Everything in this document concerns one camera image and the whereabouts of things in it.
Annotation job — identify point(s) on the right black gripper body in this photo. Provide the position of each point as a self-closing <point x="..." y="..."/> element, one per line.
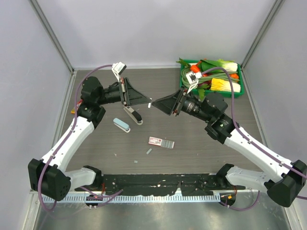
<point x="190" y="105"/>

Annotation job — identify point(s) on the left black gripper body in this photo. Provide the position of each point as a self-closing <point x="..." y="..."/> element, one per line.
<point x="115" y="94"/>

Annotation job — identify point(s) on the light blue stapler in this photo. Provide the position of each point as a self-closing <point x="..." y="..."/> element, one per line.
<point x="122" y="125"/>

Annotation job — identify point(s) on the red white staple box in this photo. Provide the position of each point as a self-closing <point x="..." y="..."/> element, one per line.
<point x="161" y="142"/>

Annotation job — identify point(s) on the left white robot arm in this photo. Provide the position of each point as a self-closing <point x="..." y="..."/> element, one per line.
<point x="48" y="176"/>

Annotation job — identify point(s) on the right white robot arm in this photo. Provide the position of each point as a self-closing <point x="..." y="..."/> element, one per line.
<point x="280" y="178"/>

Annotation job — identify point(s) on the green leafy herb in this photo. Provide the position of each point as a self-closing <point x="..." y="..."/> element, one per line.
<point x="201" y="93"/>

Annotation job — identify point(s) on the green plastic tray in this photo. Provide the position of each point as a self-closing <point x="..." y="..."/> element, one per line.
<point x="184" y="63"/>

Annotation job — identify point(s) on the green long beans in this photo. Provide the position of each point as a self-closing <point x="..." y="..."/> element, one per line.
<point x="206" y="81"/>

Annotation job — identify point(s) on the orange carrot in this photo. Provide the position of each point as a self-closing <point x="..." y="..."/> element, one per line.
<point x="197" y="71"/>

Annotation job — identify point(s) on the yellow white cabbage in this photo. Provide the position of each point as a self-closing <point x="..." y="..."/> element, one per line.
<point x="224" y="85"/>

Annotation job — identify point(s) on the candy snack bag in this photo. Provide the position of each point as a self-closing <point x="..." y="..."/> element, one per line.
<point x="76" y="107"/>

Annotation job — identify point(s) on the white green bok choy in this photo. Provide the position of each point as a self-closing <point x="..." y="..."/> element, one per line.
<point x="229" y="66"/>

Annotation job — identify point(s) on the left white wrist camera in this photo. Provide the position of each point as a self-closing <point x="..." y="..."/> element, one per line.
<point x="117" y="69"/>

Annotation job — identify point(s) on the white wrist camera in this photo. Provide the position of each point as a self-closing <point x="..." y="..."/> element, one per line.
<point x="117" y="69"/>
<point x="193" y="79"/>

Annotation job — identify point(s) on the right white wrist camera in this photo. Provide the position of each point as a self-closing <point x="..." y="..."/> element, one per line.
<point x="193" y="79"/>

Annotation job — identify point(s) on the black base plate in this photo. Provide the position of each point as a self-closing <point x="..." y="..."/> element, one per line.
<point x="191" y="184"/>

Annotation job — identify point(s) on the white slotted cable duct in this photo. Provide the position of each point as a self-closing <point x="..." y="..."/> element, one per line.
<point x="176" y="198"/>

